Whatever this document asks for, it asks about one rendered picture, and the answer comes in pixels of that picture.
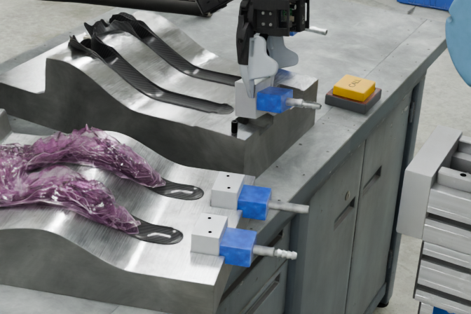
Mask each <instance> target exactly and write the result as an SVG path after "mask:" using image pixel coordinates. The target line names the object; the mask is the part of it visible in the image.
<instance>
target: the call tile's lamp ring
mask: <svg viewBox="0 0 471 314"><path fill-rule="evenodd" d="M333 89H334V88H332V89H331V90H330V91H329V92H328V93H327V94H326V95H331V96H334V97H339V98H341V99H345V100H350V101H353V102H357V103H360V104H365V105H366V104H367V103H368V102H369V101H370V100H371V99H372V98H373V97H374V96H375V95H376V94H377V93H378V92H379V91H380V90H381V88H376V87H375V89H376V90H375V91H374V92H373V93H372V94H371V95H370V96H369V97H368V98H367V99H366V100H365V101H364V102H361V101H358V100H354V99H350V98H347V97H343V96H340V95H335V94H332V92H333Z"/></svg>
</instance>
